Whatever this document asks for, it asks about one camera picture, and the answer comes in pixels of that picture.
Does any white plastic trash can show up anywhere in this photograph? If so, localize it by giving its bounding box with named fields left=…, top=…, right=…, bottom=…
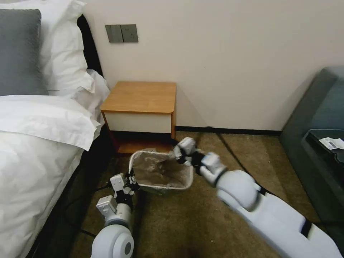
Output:
left=128, top=150, right=195, bottom=192

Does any clear plastic garbage bag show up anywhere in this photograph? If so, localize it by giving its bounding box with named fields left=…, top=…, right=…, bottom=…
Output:
left=130, top=147, right=192, bottom=197

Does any black bed base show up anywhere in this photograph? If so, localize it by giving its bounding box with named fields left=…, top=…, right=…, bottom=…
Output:
left=27, top=125, right=119, bottom=258

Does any wooden nightstand with white drawer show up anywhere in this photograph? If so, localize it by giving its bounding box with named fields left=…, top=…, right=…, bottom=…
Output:
left=100, top=81, right=177, bottom=155

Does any white duvet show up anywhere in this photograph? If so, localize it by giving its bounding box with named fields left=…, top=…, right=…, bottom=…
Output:
left=0, top=69, right=111, bottom=256

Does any grey-green sofa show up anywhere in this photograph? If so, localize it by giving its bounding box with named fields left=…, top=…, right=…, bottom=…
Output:
left=279, top=65, right=344, bottom=224

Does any black headboard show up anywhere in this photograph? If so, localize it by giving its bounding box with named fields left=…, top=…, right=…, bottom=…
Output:
left=77, top=14, right=105, bottom=78

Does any white printed paper slip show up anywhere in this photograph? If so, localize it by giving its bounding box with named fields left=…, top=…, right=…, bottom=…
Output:
left=319, top=136, right=344, bottom=151

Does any white pillow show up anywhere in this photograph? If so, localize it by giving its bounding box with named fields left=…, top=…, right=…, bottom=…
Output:
left=7, top=0, right=89, bottom=92

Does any grey pillow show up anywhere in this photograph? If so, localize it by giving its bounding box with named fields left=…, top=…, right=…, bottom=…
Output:
left=0, top=9, right=49, bottom=97

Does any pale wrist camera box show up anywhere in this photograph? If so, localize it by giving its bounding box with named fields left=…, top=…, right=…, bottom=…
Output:
left=174, top=137, right=198, bottom=159
left=110, top=173, right=127, bottom=193

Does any black floor cable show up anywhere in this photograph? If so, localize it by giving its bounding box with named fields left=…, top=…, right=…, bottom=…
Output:
left=176, top=125, right=247, bottom=171
left=61, top=181, right=113, bottom=237

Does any grey wall switch panel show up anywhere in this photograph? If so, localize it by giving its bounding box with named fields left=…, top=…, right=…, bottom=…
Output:
left=105, top=24, right=122, bottom=43

